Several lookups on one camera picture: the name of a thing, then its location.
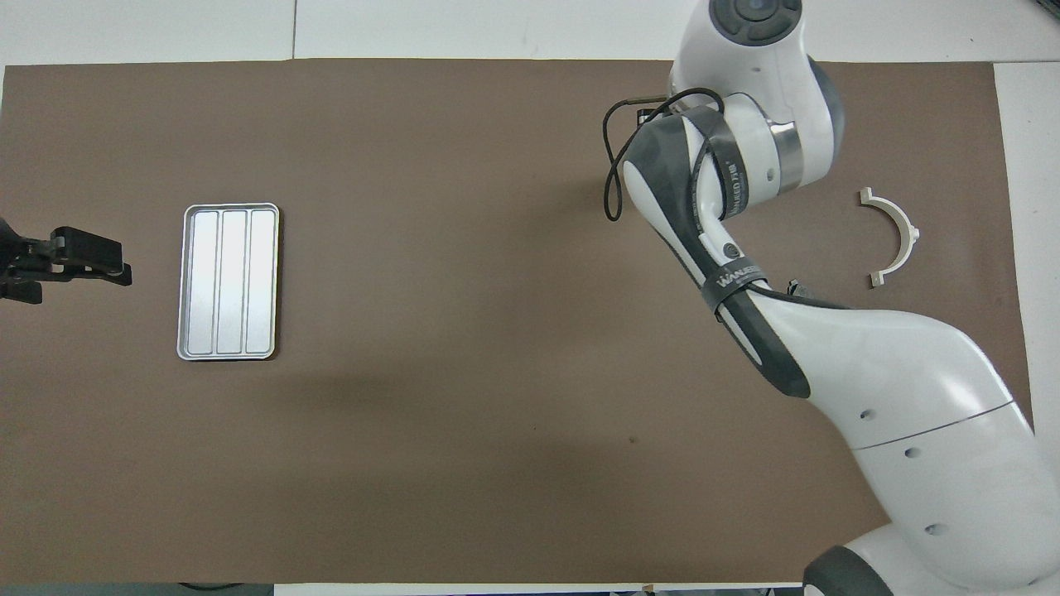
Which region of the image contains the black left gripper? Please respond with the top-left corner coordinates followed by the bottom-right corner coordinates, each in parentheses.
top-left (0, 217), bottom-right (133, 305)

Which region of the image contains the silver metal tray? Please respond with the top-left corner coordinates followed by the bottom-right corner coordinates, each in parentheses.
top-left (176, 202), bottom-right (281, 362)

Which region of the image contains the brown table mat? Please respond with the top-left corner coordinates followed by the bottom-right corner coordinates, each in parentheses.
top-left (0, 58), bottom-right (1043, 585)

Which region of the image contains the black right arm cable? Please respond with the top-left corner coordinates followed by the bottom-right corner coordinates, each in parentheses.
top-left (602, 88), bottom-right (847, 310)

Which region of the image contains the white curved plastic bracket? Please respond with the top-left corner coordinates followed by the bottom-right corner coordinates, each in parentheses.
top-left (859, 187), bottom-right (922, 289)

